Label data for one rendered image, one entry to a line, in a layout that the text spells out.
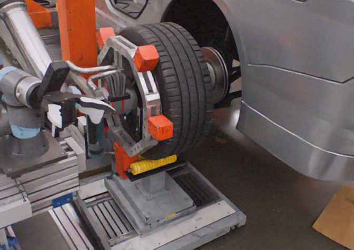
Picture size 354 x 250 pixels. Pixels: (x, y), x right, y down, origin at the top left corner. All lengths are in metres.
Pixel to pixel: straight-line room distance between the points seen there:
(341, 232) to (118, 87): 1.66
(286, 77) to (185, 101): 0.42
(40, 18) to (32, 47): 2.92
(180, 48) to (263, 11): 0.37
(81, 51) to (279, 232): 1.57
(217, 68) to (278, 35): 0.57
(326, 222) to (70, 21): 1.93
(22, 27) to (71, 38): 0.93
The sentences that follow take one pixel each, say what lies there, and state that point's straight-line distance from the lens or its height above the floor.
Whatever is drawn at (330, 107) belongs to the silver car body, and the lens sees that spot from 1.41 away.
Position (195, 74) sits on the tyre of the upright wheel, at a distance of 1.59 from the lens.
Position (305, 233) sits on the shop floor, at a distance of 2.45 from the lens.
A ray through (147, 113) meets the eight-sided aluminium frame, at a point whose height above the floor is 0.90.
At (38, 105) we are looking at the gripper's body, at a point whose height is 1.20.
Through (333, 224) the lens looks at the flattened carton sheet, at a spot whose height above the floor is 0.01.
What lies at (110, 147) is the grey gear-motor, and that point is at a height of 0.36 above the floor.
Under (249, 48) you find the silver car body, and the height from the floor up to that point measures 1.15.
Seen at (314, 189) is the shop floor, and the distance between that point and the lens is 2.81.
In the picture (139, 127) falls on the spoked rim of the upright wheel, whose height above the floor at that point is 0.67.
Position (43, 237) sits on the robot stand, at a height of 0.21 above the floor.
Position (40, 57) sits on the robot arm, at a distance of 1.17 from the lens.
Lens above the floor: 1.64
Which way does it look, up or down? 29 degrees down
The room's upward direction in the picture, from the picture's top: 4 degrees clockwise
